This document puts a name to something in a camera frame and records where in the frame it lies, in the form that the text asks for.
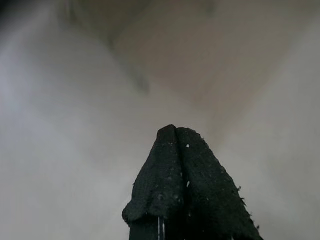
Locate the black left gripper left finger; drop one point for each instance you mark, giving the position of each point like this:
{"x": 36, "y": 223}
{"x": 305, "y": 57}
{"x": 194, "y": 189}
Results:
{"x": 160, "y": 180}

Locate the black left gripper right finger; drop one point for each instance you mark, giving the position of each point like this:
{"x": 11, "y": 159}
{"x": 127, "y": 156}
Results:
{"x": 212, "y": 190}

